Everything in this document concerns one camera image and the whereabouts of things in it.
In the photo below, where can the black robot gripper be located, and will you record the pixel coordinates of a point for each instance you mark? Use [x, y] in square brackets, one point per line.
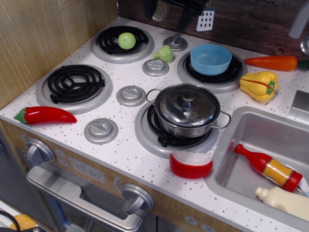
[186, 9]

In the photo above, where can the green toy pear bottom half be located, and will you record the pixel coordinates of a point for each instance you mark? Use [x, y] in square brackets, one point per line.
[126, 40]

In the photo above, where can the green toy pear half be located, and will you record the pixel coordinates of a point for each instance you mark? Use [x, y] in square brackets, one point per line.
[165, 53]
[126, 40]

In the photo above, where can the green toy pear top half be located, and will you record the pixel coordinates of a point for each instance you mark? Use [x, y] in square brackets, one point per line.
[165, 53]

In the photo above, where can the light blue plastic bowl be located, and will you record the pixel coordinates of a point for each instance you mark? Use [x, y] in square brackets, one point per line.
[210, 59]

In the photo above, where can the red bowl of rice toy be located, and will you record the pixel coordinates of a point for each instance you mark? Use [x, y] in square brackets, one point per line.
[190, 165]

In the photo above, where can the hanging white slotted spatula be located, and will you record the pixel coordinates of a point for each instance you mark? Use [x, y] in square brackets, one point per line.
[205, 20]

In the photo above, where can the hanging silver slotted ladle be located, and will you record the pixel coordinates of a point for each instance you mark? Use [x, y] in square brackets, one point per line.
[161, 11]

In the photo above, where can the silver stovetop knob back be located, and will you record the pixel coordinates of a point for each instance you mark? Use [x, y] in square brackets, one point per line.
[176, 42]

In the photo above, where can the silver stovetop knob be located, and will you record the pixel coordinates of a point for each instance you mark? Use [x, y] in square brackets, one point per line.
[155, 67]
[101, 131]
[131, 96]
[176, 42]

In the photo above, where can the back right black burner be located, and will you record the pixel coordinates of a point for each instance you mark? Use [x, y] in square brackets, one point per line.
[222, 83]

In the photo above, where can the black burner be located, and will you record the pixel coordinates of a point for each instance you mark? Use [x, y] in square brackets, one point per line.
[77, 88]
[158, 142]
[105, 45]
[222, 83]

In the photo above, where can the back left black burner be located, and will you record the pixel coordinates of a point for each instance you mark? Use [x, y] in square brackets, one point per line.
[105, 45]

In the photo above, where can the steel pot with lid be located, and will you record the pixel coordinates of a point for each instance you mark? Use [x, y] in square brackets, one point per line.
[187, 110]

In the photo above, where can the yellow toy bell pepper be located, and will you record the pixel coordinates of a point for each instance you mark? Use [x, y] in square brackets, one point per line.
[261, 86]

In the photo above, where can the orange toy carrot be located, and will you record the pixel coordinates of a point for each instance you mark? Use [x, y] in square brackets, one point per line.
[280, 63]

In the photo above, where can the silver toy faucet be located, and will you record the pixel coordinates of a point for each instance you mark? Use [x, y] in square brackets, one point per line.
[300, 22]

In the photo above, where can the front left black burner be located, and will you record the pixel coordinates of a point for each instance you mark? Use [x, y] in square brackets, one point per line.
[77, 88]

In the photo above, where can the front right black burner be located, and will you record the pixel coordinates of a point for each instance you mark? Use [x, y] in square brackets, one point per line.
[158, 142]

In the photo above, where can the silver faucet base block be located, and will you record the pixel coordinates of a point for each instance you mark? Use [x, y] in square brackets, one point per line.
[300, 106]

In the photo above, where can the silver stovetop knob front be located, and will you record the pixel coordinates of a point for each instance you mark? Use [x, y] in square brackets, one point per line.
[101, 131]

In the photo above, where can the silver toy sink basin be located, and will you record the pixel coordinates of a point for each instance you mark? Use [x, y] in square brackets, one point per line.
[258, 131]

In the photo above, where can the red toy ketchup bottle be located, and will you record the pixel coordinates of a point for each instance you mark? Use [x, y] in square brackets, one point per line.
[285, 177]

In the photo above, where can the red toy chili pepper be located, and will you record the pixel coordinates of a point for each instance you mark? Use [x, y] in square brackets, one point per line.
[44, 115]

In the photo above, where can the oven digital clock display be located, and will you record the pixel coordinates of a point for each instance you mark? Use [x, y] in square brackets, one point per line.
[88, 170]

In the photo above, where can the right silver oven knob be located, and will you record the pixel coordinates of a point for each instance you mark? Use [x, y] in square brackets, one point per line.
[136, 199]

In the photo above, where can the silver oven knob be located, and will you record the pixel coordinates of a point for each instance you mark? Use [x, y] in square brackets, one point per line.
[38, 153]
[136, 199]

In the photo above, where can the left silver oven knob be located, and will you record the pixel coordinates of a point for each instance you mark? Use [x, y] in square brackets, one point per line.
[38, 153]

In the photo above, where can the cream toy mayonnaise bottle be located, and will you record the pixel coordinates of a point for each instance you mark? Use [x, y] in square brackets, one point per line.
[288, 202]

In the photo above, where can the yellow object bottom left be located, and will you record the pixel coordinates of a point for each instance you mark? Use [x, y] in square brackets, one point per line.
[25, 222]

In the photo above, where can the silver oven door handle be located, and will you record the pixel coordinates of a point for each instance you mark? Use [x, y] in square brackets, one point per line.
[70, 193]

